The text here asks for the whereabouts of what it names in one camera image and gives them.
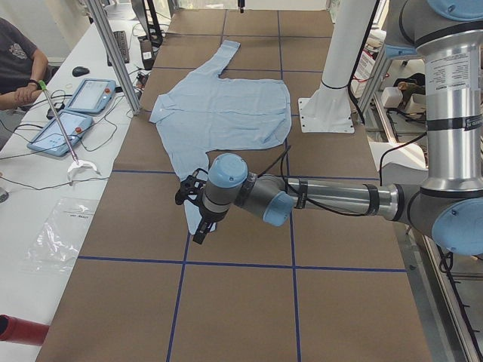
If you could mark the seated person in grey shirt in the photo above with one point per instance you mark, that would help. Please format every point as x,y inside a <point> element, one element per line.
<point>23,66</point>

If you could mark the white curved plastic piece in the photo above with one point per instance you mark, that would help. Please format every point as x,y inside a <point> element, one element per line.
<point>83,166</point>

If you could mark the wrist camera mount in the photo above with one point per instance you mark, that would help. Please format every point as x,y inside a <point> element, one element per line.
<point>191,189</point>

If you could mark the metal reacher stick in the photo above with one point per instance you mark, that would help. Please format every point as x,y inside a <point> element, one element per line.
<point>43,87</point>

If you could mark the clear plastic bag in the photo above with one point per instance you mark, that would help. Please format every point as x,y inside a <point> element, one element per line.
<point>57,245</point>

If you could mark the black keyboard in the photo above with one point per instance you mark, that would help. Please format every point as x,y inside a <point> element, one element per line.
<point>122,44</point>

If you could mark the aluminium frame post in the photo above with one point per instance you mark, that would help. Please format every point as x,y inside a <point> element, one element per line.
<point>106,34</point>

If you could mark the light blue button-up shirt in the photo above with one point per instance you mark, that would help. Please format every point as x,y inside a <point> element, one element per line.
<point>205,120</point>

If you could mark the near blue teach pendant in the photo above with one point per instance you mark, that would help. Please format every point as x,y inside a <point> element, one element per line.
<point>50,139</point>

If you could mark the black monitor stand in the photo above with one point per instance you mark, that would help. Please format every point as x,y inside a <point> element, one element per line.
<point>147,16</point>

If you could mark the black computer mouse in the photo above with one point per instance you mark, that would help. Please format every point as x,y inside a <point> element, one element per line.
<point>80,71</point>

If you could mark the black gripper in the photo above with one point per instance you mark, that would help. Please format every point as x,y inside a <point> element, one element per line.
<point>208,217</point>

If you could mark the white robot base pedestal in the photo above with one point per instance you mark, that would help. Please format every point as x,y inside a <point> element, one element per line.
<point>328,110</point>

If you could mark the red cylinder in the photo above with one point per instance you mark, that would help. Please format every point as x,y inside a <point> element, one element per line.
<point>20,331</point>

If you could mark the far blue teach pendant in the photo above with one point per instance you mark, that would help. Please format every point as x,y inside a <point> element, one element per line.
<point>92,96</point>

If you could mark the blue teach pendant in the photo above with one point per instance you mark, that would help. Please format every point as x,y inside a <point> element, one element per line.
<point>92,96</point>
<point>50,139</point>

